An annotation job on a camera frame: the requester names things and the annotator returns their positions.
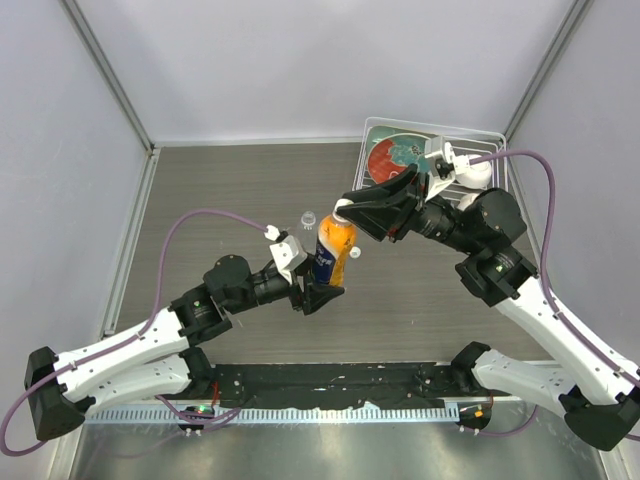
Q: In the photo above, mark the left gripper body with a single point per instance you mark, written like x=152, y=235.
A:
x=295, y=292

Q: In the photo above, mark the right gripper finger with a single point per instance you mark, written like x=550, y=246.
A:
x=383, y=193
x=377, y=221

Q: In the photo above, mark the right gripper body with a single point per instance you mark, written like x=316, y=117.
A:
x=415, y=196

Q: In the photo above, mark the orange juice bottle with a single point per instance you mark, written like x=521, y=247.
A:
x=336, y=238

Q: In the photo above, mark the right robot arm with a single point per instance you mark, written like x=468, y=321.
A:
x=595, y=393

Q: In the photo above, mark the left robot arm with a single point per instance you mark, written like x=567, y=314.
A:
x=161, y=357

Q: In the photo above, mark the clear empty plastic bottle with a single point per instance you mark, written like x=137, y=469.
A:
x=306, y=231

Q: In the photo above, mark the red and teal plate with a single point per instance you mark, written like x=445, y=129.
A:
x=389, y=151

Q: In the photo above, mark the lower white bowl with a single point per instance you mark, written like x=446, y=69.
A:
x=466, y=201

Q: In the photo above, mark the white bowl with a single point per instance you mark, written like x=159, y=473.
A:
x=466, y=201
x=477, y=176

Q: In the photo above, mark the upper white bowl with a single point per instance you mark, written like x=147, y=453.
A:
x=477, y=176

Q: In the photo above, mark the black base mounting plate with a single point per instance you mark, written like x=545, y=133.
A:
x=388, y=386

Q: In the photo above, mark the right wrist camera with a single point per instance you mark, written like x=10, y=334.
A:
x=443, y=164

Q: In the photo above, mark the white wire dish rack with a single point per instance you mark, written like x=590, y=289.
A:
x=474, y=143

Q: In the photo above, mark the slotted cable duct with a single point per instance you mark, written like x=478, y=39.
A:
x=154, y=413

